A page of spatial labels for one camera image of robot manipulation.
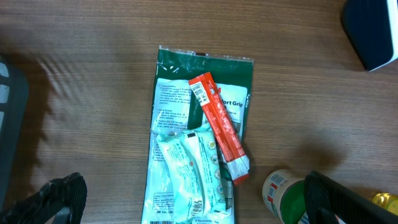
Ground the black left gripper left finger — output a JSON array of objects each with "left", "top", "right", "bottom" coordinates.
[{"left": 1, "top": 172, "right": 88, "bottom": 224}]

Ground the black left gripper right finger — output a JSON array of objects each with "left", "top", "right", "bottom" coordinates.
[{"left": 303, "top": 171, "right": 397, "bottom": 224}]

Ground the red-lidded white cup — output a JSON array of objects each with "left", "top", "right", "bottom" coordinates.
[{"left": 262, "top": 169, "right": 310, "bottom": 224}]

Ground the yellow liquid Vim bottle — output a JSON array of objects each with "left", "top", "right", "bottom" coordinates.
[{"left": 371, "top": 193, "right": 398, "bottom": 215}]

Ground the light teal wipes packet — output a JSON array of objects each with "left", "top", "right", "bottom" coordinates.
[{"left": 156, "top": 123, "right": 227, "bottom": 223}]

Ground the green 3M glove package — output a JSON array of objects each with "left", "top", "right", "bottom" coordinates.
[{"left": 141, "top": 45, "right": 254, "bottom": 223}]

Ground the red stick sachet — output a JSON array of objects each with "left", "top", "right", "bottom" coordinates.
[{"left": 188, "top": 72, "right": 249, "bottom": 185}]

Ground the white barcode scanner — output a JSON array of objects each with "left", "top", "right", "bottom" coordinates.
[{"left": 341, "top": 0, "right": 397, "bottom": 72}]

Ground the grey plastic mesh basket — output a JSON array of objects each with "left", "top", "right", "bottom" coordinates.
[{"left": 1, "top": 58, "right": 29, "bottom": 206}]

